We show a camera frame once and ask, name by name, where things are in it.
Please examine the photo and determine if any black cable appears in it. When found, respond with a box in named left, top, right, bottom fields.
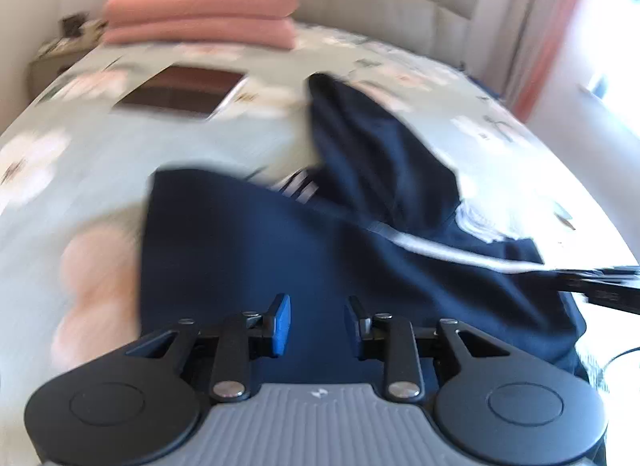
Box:
left=597, top=346, right=640, bottom=389

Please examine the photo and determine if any dark small object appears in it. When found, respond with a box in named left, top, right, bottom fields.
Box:
left=60, top=14, right=85, bottom=39

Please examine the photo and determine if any beige nightstand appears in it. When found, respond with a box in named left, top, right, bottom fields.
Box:
left=27, top=18, right=108, bottom=92

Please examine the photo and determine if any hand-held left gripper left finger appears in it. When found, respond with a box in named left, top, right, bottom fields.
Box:
left=123, top=294, right=292, bottom=404

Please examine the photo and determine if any floral bed sheet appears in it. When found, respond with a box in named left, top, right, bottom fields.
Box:
left=0, top=22, right=640, bottom=466

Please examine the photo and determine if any orange and white curtain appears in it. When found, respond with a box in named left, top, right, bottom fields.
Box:
left=500, top=0, right=598, bottom=123

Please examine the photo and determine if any navy white-striped jacket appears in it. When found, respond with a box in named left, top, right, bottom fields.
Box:
left=137, top=72, right=589, bottom=393

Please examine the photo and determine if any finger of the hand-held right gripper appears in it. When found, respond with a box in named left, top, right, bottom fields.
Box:
left=551, top=271, right=603, bottom=297

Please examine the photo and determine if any brown folded cloth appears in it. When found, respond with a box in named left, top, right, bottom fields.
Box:
left=114, top=64, right=250, bottom=121

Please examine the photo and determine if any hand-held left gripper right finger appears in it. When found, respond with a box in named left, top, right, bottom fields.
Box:
left=343, top=295, right=512, bottom=403

